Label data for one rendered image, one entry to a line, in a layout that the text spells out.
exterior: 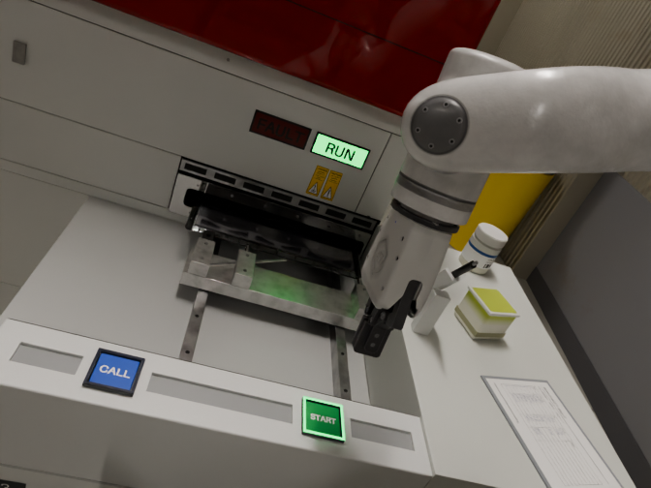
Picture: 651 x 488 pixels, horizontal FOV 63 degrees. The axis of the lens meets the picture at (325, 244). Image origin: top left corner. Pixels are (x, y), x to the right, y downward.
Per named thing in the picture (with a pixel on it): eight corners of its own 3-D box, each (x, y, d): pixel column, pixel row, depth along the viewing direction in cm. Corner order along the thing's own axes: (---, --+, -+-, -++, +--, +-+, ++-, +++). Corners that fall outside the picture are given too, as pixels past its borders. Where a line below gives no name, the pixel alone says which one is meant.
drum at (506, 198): (506, 273, 358) (571, 179, 321) (443, 251, 350) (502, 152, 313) (488, 237, 398) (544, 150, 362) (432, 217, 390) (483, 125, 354)
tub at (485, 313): (450, 312, 100) (468, 285, 97) (480, 314, 104) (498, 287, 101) (471, 341, 95) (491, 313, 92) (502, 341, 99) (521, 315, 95)
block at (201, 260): (195, 248, 102) (199, 235, 100) (212, 253, 102) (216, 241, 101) (187, 272, 95) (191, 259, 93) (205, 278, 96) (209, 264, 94)
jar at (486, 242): (454, 252, 123) (475, 218, 118) (480, 260, 124) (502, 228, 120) (462, 269, 117) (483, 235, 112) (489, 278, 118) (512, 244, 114)
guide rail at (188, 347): (211, 237, 117) (215, 227, 116) (220, 240, 118) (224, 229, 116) (160, 424, 75) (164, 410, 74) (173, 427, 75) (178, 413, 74)
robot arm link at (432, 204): (390, 163, 58) (380, 189, 59) (411, 184, 50) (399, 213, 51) (457, 187, 60) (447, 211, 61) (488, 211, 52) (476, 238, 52)
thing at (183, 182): (170, 207, 116) (179, 169, 111) (355, 263, 126) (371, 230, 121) (168, 211, 115) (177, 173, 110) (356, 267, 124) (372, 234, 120)
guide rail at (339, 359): (325, 271, 123) (330, 261, 122) (333, 274, 124) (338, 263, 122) (337, 461, 81) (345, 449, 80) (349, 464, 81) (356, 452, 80)
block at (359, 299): (350, 292, 109) (356, 282, 107) (365, 297, 109) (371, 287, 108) (354, 319, 102) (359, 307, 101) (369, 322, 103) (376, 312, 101)
